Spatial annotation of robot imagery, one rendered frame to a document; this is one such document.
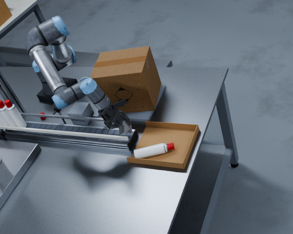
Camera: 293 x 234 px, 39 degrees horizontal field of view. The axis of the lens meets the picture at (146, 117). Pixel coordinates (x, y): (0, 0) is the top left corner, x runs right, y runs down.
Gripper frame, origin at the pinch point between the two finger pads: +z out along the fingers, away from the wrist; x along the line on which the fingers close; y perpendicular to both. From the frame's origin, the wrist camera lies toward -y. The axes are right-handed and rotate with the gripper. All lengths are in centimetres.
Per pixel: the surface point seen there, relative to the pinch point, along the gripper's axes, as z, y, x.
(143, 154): 8.5, 10.5, 7.8
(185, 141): 17.8, -3.3, 22.3
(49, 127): -15, -1, -53
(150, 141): 11.3, -1.6, 4.5
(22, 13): -52, -156, -185
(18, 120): -27, 2, -67
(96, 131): -3.6, -1.5, -22.9
